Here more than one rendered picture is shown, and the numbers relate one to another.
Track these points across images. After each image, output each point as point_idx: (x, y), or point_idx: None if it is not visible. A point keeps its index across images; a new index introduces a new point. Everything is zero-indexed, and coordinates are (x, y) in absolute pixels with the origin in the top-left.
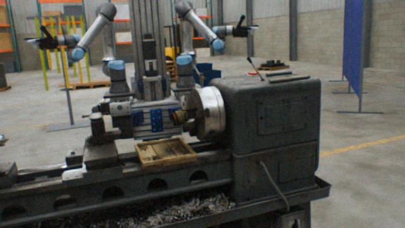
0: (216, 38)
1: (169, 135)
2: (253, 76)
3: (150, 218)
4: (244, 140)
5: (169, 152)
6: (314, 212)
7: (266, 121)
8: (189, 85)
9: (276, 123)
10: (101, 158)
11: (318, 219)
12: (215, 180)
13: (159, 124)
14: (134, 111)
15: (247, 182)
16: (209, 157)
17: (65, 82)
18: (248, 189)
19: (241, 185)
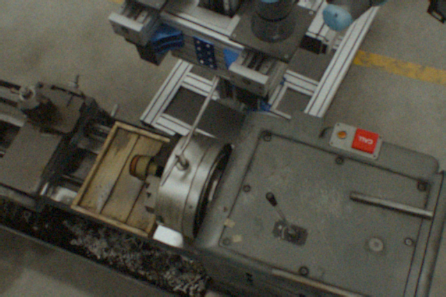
0: (339, 1)
1: (226, 79)
2: (328, 173)
3: (103, 228)
4: (215, 275)
5: (133, 189)
6: (445, 273)
7: (260, 285)
8: (267, 38)
9: (282, 295)
10: (12, 184)
11: (433, 292)
12: (187, 253)
13: (210, 61)
14: (164, 28)
15: (226, 286)
16: (171, 243)
17: None
18: (228, 289)
19: (218, 282)
